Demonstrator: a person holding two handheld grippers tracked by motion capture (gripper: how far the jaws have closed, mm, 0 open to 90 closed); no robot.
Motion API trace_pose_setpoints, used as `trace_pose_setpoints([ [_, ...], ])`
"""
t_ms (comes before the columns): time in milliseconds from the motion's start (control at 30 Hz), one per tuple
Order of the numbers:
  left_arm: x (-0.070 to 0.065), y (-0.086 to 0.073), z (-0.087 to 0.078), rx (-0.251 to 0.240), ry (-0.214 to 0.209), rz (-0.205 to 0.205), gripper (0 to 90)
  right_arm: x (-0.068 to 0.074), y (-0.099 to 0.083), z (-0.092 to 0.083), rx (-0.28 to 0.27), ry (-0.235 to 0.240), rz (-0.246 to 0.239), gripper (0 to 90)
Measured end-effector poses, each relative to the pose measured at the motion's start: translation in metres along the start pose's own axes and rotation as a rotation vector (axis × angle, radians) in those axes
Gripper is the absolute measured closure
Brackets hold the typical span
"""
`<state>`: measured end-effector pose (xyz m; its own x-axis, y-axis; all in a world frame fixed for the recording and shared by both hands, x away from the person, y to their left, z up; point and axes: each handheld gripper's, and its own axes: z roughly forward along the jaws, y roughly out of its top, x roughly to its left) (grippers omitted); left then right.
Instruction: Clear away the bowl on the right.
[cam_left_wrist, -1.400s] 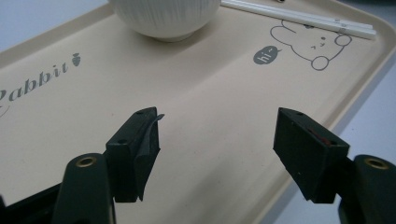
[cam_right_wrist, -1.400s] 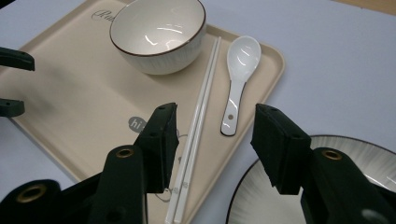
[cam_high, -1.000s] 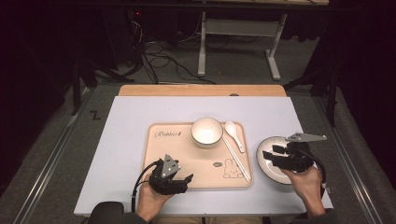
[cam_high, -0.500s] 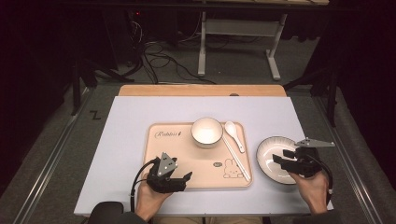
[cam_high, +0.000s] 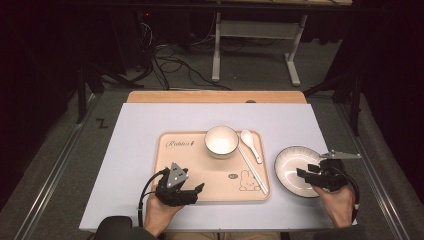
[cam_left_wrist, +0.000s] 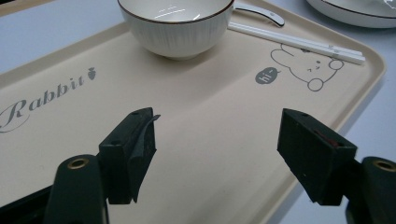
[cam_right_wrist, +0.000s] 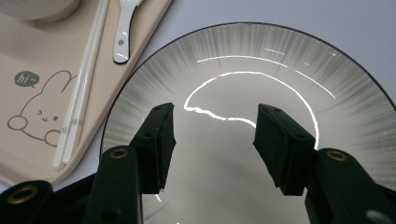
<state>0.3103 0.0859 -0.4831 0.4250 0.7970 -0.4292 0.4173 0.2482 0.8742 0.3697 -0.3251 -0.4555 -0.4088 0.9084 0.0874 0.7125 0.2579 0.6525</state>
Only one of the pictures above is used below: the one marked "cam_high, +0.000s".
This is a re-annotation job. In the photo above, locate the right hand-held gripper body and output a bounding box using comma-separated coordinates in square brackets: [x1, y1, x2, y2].
[312, 150, 363, 193]

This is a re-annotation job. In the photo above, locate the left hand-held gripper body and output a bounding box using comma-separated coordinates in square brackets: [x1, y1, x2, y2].
[154, 162, 199, 208]

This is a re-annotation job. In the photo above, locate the beige tray with rabbit print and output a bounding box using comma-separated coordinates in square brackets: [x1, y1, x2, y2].
[153, 130, 272, 203]

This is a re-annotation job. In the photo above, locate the white plate with dark rim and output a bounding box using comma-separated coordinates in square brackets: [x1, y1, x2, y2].
[273, 145, 331, 199]

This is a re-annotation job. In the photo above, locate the white bowl with dark rim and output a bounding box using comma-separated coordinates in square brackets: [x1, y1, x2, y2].
[203, 125, 240, 160]

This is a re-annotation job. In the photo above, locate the white chopstick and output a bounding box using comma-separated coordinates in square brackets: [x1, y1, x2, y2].
[239, 145, 270, 195]
[237, 145, 268, 196]

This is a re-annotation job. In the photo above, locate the white ceramic spoon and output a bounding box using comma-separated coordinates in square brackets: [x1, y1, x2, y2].
[240, 129, 264, 165]

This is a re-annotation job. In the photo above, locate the person's right hand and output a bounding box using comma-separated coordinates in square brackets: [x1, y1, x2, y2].
[312, 184, 357, 230]

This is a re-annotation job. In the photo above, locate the person's left hand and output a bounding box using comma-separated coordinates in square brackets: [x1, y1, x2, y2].
[143, 193, 185, 238]

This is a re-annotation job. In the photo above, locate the pale lavender board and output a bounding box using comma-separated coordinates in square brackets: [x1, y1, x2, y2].
[79, 102, 358, 233]

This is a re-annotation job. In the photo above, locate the black metal stand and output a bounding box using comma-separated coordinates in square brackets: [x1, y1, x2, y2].
[302, 71, 364, 137]
[75, 63, 145, 125]

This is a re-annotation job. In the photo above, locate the wooden table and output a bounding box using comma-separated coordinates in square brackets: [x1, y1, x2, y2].
[126, 90, 308, 105]

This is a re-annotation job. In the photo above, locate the dark device with red light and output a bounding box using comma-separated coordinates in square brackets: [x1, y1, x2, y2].
[109, 9, 158, 73]

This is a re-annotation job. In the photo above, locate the right hand-held gripper cable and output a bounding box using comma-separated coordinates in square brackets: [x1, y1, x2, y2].
[333, 165, 362, 224]

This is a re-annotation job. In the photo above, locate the hand-held gripper cable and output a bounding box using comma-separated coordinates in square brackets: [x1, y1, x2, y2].
[136, 168, 168, 229]
[333, 165, 362, 224]

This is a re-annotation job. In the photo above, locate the metal floor rail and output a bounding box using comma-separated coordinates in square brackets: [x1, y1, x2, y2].
[334, 103, 424, 240]
[13, 94, 101, 240]

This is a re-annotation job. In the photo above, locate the left hand-held gripper cable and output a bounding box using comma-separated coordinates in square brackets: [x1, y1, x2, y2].
[136, 168, 168, 229]

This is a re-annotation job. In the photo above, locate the tangle of black floor cables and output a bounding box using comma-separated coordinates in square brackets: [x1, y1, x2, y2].
[133, 19, 233, 92]

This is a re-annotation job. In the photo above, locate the white metal desk frame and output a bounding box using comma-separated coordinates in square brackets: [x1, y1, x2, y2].
[211, 12, 309, 87]

